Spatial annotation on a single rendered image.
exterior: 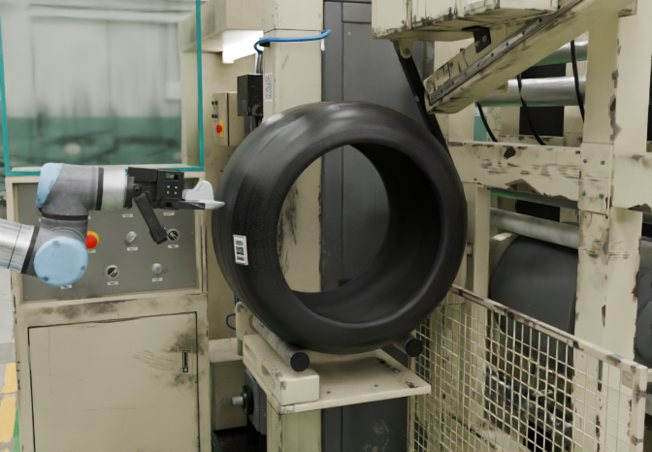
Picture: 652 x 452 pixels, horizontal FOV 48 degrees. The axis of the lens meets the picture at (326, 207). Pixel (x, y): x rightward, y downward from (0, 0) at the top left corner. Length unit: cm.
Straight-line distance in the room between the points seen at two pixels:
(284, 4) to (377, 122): 50
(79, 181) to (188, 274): 83
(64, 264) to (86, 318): 84
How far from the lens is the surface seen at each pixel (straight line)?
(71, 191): 152
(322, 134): 153
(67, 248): 139
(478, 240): 212
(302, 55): 193
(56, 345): 224
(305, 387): 164
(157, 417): 234
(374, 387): 175
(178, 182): 155
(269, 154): 152
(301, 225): 194
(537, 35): 158
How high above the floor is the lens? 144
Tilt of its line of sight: 7 degrees down
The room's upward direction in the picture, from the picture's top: straight up
